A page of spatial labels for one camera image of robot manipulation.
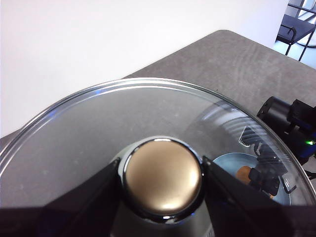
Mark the black metal frame furniture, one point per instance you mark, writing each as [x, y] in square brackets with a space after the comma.
[296, 30]

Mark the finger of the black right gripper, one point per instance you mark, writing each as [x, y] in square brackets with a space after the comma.
[255, 176]
[271, 184]

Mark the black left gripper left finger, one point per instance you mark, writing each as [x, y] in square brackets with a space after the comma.
[81, 212]

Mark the glass lid with green knob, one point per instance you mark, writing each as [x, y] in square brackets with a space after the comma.
[163, 177]

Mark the blue round plate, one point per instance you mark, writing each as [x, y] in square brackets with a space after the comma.
[227, 163]

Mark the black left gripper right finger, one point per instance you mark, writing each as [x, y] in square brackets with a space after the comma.
[242, 217]

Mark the brown potato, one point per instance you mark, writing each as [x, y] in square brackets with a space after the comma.
[243, 174]

